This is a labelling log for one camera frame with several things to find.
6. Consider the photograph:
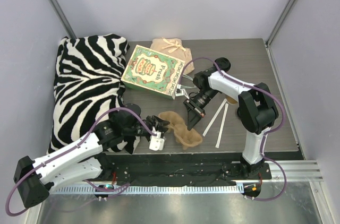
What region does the white wrapped straw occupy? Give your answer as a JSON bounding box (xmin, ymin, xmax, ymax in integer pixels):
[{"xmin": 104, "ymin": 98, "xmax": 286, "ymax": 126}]
[
  {"xmin": 215, "ymin": 103, "xmax": 229, "ymax": 148},
  {"xmin": 202, "ymin": 98, "xmax": 227, "ymax": 137}
]

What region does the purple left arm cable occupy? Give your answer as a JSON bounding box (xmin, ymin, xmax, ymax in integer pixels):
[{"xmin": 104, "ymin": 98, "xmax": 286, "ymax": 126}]
[{"xmin": 5, "ymin": 107, "xmax": 160, "ymax": 218}]

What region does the white wrapped straw left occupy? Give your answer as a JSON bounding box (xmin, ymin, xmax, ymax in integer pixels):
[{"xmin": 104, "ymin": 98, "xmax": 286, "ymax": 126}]
[{"xmin": 202, "ymin": 98, "xmax": 227, "ymax": 137}]

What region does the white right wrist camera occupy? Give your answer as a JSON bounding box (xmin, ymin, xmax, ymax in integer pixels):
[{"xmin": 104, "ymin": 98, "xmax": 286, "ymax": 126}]
[{"xmin": 175, "ymin": 84, "xmax": 189, "ymax": 99}]

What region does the green illustrated paper bag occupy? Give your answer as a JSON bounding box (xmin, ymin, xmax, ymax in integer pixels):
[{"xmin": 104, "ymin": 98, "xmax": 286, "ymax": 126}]
[{"xmin": 121, "ymin": 45, "xmax": 185, "ymax": 99}]

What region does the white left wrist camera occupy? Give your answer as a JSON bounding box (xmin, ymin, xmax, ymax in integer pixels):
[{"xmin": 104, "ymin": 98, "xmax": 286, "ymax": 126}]
[{"xmin": 149, "ymin": 131, "xmax": 165, "ymax": 151}]

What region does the white wrapped straw right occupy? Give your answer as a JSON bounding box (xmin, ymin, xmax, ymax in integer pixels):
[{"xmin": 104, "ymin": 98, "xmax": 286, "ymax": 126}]
[{"xmin": 215, "ymin": 103, "xmax": 229, "ymax": 148}]

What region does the beige cloth pouch with ribbon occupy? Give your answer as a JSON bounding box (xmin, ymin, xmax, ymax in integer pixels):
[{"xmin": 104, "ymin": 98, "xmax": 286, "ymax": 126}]
[{"xmin": 150, "ymin": 38, "xmax": 192, "ymax": 65}]

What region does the aluminium frame rail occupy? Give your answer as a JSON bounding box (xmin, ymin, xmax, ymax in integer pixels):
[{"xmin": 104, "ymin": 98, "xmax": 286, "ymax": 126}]
[{"xmin": 33, "ymin": 161, "xmax": 325, "ymax": 184}]

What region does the brown cardboard cup carrier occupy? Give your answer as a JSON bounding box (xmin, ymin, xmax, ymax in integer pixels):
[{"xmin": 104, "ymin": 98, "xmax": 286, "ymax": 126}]
[{"xmin": 158, "ymin": 111, "xmax": 203, "ymax": 150}]

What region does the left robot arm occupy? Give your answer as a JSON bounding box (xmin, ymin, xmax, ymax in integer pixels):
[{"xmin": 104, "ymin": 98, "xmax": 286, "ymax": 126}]
[{"xmin": 13, "ymin": 104, "xmax": 169, "ymax": 209}]

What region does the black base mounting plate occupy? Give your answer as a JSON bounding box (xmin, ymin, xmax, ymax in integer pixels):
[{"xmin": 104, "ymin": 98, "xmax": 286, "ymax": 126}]
[{"xmin": 95, "ymin": 153, "xmax": 272, "ymax": 187}]

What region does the white slotted cable duct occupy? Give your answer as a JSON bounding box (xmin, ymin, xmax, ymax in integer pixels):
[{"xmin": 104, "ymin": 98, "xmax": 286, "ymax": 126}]
[{"xmin": 52, "ymin": 183, "xmax": 244, "ymax": 195}]

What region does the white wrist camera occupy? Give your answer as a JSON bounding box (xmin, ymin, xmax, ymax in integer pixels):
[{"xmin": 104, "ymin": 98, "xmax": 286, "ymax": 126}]
[
  {"xmin": 175, "ymin": 84, "xmax": 189, "ymax": 99},
  {"xmin": 149, "ymin": 131, "xmax": 165, "ymax": 151}
]

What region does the black plastic cup lid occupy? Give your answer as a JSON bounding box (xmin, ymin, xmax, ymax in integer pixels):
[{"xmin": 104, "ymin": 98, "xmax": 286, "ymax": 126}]
[{"xmin": 215, "ymin": 57, "xmax": 231, "ymax": 72}]

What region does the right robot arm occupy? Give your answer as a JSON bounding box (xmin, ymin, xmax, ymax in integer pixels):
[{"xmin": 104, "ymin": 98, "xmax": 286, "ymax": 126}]
[{"xmin": 183, "ymin": 66, "xmax": 279, "ymax": 179}]

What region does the zebra print plush blanket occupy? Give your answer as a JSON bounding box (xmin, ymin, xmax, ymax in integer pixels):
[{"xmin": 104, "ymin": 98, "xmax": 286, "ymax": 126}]
[{"xmin": 47, "ymin": 33, "xmax": 130, "ymax": 153}]

